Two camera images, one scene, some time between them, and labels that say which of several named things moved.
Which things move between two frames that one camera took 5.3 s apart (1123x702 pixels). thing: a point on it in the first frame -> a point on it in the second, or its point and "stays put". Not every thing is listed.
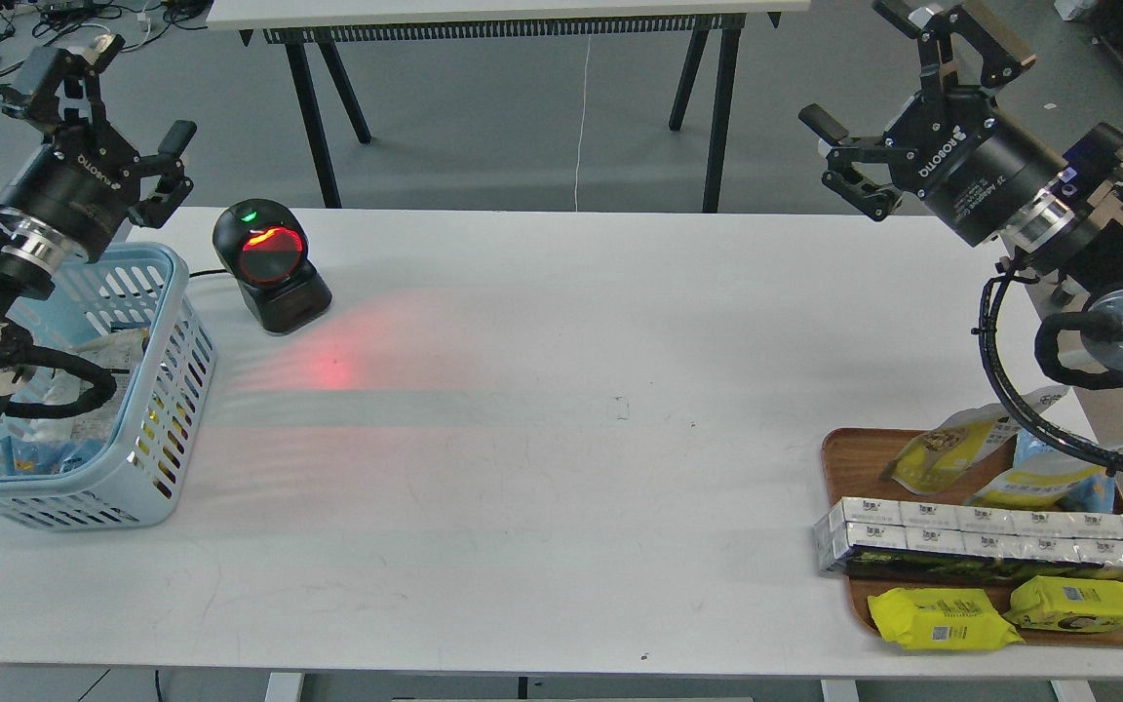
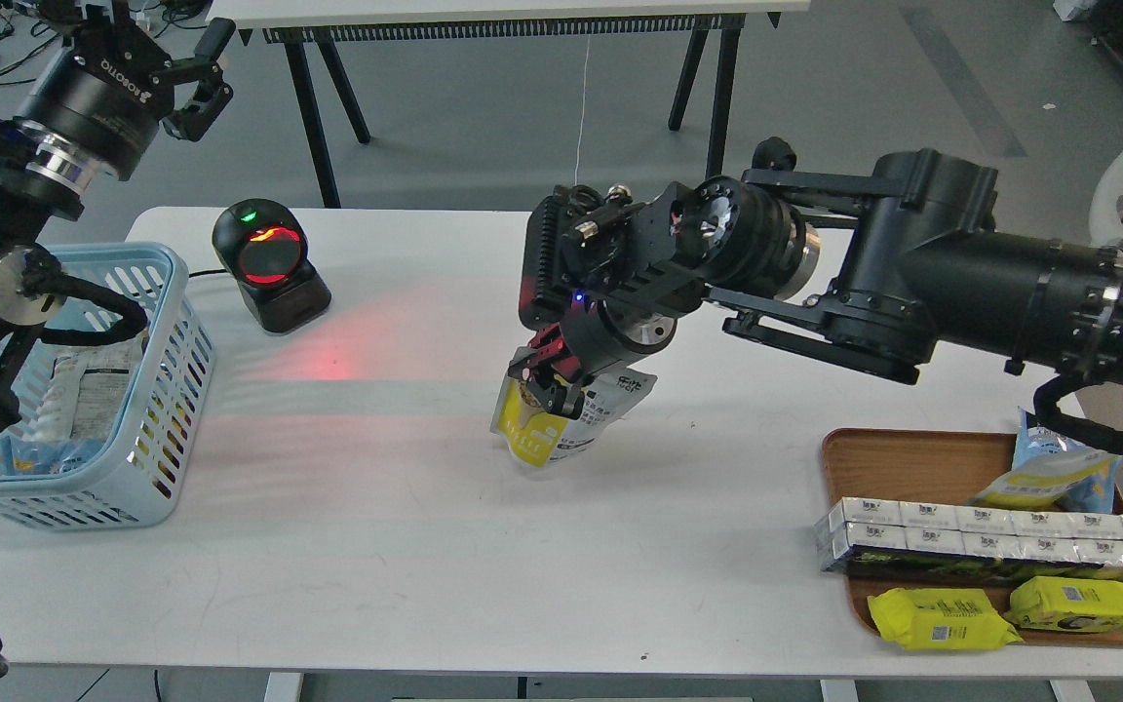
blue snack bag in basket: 28,457 stays put
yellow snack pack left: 941,619 stays put
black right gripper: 965,160 -> 598,335
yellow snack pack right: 1064,604 stays put
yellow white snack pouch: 944,455 -> 535,437
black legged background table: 304,24 stays put
